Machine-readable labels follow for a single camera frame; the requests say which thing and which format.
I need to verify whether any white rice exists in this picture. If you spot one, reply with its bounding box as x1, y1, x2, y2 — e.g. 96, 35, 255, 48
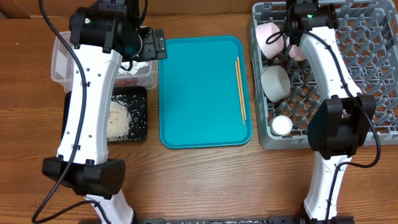
106, 93, 147, 141

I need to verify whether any white bowl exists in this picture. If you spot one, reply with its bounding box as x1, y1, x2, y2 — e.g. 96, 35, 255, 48
255, 22, 284, 58

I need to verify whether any black tray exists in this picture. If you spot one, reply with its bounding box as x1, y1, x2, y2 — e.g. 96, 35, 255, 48
62, 86, 149, 142

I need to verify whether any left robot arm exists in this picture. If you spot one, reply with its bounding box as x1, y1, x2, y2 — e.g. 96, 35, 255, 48
42, 0, 167, 223

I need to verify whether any grey dish rack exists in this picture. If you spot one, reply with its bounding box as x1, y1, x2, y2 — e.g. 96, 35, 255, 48
248, 1, 397, 149

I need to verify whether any teal serving tray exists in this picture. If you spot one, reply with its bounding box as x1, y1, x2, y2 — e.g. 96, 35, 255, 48
159, 35, 252, 149

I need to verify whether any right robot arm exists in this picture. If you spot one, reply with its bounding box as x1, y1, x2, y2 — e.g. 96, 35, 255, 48
284, 1, 376, 223

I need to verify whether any large white plate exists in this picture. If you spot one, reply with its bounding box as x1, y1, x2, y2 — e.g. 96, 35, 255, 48
286, 38, 307, 62

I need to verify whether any white napkin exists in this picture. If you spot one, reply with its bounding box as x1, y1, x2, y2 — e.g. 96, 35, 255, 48
118, 61, 149, 75

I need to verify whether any red snack wrapper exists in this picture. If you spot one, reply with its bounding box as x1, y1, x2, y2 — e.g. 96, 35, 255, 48
114, 78, 139, 88

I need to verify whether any grey bowl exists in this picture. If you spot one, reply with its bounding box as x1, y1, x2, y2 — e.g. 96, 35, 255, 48
261, 65, 290, 103

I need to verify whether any clear plastic bin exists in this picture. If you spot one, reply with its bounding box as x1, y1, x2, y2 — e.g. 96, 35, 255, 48
51, 37, 158, 92

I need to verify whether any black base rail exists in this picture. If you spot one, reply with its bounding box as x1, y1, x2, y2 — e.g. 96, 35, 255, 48
79, 215, 355, 224

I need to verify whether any wooden chopstick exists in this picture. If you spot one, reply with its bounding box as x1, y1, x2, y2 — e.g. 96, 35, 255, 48
236, 56, 247, 122
234, 61, 245, 126

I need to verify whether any small white cup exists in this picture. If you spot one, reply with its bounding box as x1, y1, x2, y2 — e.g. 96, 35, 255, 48
270, 115, 293, 136

